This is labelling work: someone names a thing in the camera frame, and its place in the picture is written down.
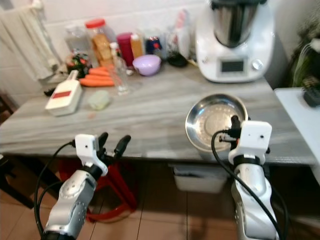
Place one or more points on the white plastic bin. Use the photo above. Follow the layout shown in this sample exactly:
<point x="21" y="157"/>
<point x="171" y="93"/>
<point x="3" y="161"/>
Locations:
<point x="198" y="178"/>

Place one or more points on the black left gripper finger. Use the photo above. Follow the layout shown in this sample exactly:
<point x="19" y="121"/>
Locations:
<point x="103" y="141"/>
<point x="122" y="146"/>

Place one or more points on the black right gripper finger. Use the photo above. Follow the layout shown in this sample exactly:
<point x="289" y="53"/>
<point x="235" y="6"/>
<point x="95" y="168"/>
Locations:
<point x="235" y="124"/>

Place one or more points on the pale green soap bar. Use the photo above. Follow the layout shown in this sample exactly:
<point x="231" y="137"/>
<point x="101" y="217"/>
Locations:
<point x="99" y="100"/>

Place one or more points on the black box on side table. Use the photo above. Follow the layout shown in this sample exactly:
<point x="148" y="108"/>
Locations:
<point x="312" y="96"/>

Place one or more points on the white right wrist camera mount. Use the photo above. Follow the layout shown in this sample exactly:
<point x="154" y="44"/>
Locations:
<point x="254" y="140"/>

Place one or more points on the white grater with red label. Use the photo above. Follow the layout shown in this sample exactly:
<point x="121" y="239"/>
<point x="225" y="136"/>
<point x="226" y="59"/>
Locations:
<point x="64" y="96"/>

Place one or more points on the orange sauce bottle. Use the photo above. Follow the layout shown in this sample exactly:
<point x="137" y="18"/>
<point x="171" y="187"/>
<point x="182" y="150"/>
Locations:
<point x="136" y="46"/>

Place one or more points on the dark blue jar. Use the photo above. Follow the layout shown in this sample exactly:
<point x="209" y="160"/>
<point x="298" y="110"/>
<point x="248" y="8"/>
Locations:
<point x="153" y="45"/>

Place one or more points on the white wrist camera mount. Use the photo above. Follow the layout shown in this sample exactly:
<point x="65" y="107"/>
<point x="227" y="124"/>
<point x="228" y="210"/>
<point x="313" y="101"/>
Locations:
<point x="254" y="140"/>
<point x="87" y="150"/>

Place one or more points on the purple plastic bowl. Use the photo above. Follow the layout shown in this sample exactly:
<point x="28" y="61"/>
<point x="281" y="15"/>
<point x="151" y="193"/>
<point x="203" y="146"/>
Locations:
<point x="147" y="65"/>

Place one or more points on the red lid cracker jar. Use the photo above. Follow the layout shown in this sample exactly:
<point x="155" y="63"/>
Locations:
<point x="100" y="44"/>

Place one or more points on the beige hanging towel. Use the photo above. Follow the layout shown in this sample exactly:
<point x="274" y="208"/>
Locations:
<point x="27" y="42"/>

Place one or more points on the dark bundle with red bits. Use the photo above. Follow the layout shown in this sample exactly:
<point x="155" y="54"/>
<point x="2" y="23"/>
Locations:
<point x="78" y="64"/>

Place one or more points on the white kitchen food processor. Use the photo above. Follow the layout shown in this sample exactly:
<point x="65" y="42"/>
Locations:
<point x="234" y="62"/>

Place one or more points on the orange carrot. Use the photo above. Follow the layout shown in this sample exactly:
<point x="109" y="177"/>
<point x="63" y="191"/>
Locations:
<point x="97" y="77"/>
<point x="100" y="71"/>
<point x="96" y="83"/>

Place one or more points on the magenta plastic cup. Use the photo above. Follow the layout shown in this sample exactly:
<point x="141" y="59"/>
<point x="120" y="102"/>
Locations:
<point x="124" y="46"/>

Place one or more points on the small black object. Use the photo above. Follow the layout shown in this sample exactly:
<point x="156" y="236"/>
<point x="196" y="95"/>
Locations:
<point x="50" y="92"/>

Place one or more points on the clear plastic bag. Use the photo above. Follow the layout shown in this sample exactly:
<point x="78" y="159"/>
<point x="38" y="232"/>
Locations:
<point x="181" y="34"/>

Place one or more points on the steel bowl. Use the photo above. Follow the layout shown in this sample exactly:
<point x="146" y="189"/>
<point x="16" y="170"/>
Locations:
<point x="210" y="120"/>

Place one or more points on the red plastic stool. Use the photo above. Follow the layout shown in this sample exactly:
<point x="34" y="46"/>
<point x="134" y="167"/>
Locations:
<point x="115" y="192"/>

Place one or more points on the white side table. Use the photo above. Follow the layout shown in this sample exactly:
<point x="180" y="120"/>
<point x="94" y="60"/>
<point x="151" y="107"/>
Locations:
<point x="297" y="120"/>

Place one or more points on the small black bowl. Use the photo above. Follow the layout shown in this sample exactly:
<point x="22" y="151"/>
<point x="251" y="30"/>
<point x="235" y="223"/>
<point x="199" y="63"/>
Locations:
<point x="178" y="60"/>

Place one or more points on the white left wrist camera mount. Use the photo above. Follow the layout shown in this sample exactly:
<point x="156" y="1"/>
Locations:
<point x="87" y="150"/>

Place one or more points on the clear drinking glass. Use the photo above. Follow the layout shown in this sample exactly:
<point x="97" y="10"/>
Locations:
<point x="120" y="77"/>

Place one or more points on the green leafy plant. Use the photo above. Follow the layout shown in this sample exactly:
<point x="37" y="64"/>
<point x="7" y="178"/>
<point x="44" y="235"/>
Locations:
<point x="305" y="55"/>

